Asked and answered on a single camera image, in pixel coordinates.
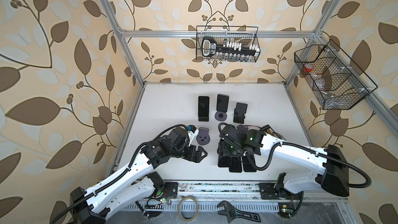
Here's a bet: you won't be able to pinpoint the silver phone left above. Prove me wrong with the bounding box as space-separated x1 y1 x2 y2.
198 96 210 118

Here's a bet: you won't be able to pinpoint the black charging board yellow plugs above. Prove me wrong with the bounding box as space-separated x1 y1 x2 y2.
260 124 286 140

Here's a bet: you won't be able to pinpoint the black phone stand front left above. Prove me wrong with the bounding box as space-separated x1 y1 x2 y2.
197 127 210 146

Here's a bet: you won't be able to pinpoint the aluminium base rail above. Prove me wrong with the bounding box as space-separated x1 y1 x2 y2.
102 179 346 212

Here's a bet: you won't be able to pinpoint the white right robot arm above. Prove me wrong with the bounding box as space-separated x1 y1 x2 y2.
218 122 372 197

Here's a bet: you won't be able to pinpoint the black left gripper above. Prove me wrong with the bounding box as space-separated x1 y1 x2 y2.
170 143 210 163

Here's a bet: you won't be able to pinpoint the purple phone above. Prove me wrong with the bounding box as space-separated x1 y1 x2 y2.
218 156 232 168

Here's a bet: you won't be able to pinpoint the black socket set tool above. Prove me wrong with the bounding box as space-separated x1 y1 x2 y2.
199 37 260 57

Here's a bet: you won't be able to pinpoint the black flat stand back right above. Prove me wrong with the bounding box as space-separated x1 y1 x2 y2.
233 102 248 124

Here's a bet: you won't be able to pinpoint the black wire basket right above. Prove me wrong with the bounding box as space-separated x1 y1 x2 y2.
294 39 378 110

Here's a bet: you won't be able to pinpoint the grey round stand front right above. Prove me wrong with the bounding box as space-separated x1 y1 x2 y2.
237 125 249 134

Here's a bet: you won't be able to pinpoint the grey round phone stand back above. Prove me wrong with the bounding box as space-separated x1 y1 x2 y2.
215 111 228 122

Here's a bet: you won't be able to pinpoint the black wire basket back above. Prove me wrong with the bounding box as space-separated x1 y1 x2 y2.
195 25 261 63

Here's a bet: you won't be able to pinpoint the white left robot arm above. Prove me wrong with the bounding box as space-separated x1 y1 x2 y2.
50 124 207 224

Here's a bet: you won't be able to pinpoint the tape roll ring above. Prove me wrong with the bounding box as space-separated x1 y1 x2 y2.
177 195 200 223

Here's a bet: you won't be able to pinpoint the black flat phone stand left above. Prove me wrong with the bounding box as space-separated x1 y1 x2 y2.
198 116 209 122

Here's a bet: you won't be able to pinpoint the black adjustable wrench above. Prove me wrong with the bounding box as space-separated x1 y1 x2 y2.
217 201 261 224

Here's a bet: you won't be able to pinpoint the black wire basket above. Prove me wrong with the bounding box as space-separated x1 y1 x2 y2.
294 39 378 110
195 25 261 63

